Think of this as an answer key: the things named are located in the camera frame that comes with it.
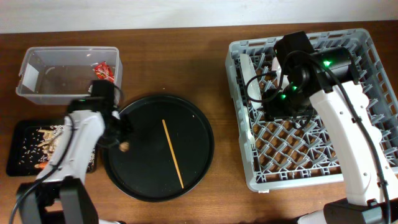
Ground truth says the brown food scrap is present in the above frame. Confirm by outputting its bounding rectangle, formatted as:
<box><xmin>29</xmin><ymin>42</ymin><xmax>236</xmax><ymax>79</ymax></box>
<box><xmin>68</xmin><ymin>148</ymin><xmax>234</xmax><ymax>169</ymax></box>
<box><xmin>119</xmin><ymin>142</ymin><xmax>130</xmax><ymax>152</ymax></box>

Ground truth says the pink saucer plate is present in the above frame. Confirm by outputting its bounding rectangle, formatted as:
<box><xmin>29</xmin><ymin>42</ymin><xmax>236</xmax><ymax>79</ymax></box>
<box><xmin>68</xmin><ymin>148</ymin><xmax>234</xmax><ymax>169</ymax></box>
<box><xmin>271</xmin><ymin>57</ymin><xmax>281</xmax><ymax>84</ymax></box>

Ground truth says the grey plate with food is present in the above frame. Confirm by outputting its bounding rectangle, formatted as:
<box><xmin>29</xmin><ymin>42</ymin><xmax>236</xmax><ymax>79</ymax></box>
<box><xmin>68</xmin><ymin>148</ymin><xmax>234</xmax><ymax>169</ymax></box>
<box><xmin>239</xmin><ymin>53</ymin><xmax>262</xmax><ymax>110</ymax></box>

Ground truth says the red snack wrapper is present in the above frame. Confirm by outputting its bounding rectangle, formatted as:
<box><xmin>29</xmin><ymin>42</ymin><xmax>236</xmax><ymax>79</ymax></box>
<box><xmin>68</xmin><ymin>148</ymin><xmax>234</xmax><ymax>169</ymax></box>
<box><xmin>93</xmin><ymin>62</ymin><xmax>114</xmax><ymax>83</ymax></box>

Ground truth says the wooden chopstick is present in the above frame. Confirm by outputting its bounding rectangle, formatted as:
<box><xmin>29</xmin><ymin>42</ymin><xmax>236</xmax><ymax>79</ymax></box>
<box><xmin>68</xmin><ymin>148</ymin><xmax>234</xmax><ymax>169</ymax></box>
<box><xmin>162</xmin><ymin>119</ymin><xmax>185</xmax><ymax>189</ymax></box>

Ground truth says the orange carrot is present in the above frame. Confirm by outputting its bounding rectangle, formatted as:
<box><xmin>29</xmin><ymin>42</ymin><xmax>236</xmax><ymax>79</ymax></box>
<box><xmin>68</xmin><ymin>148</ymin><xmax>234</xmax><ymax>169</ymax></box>
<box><xmin>34</xmin><ymin>162</ymin><xmax>48</xmax><ymax>169</ymax></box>

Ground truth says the white plastic fork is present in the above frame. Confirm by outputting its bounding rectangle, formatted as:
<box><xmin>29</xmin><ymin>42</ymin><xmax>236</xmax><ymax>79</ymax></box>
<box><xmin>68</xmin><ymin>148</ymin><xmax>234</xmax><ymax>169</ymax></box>
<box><xmin>243</xmin><ymin>106</ymin><xmax>255</xmax><ymax>151</ymax></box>

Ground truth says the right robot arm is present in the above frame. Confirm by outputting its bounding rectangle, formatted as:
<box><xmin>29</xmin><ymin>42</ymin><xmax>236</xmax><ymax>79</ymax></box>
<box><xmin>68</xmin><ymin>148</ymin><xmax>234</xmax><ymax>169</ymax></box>
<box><xmin>262</xmin><ymin>32</ymin><xmax>397</xmax><ymax>223</ymax></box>

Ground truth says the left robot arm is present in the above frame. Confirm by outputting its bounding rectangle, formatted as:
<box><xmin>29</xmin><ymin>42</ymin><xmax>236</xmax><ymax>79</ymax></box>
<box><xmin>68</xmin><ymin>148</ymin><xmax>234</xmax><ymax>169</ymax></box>
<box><xmin>9</xmin><ymin>80</ymin><xmax>131</xmax><ymax>223</ymax></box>

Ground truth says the grey dishwasher rack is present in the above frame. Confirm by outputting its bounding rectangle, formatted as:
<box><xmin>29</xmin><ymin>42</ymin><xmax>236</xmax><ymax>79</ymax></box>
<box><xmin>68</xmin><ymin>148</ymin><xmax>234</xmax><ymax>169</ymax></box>
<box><xmin>225</xmin><ymin>28</ymin><xmax>397</xmax><ymax>193</ymax></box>

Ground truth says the round black tray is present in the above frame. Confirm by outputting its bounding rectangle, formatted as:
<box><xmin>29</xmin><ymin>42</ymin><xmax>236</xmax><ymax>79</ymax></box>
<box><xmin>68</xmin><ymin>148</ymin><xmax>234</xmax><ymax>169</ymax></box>
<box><xmin>103</xmin><ymin>95</ymin><xmax>215</xmax><ymax>202</ymax></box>

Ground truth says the rice and shells pile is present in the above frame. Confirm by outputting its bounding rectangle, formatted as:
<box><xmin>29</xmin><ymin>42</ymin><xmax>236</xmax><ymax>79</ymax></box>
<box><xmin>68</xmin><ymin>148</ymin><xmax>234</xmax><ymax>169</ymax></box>
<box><xmin>37</xmin><ymin>125</ymin><xmax>64</xmax><ymax>157</ymax></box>

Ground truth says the clear plastic bin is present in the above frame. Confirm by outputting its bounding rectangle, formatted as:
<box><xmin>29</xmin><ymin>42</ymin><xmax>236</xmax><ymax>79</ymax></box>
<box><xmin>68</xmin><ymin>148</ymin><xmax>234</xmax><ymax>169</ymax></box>
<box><xmin>16</xmin><ymin>46</ymin><xmax>123</xmax><ymax>105</ymax></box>

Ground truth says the black rectangular tray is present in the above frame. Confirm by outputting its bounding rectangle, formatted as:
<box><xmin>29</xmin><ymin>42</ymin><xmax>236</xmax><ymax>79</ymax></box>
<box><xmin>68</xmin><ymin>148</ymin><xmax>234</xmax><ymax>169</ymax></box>
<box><xmin>6</xmin><ymin>119</ymin><xmax>99</xmax><ymax>177</ymax></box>

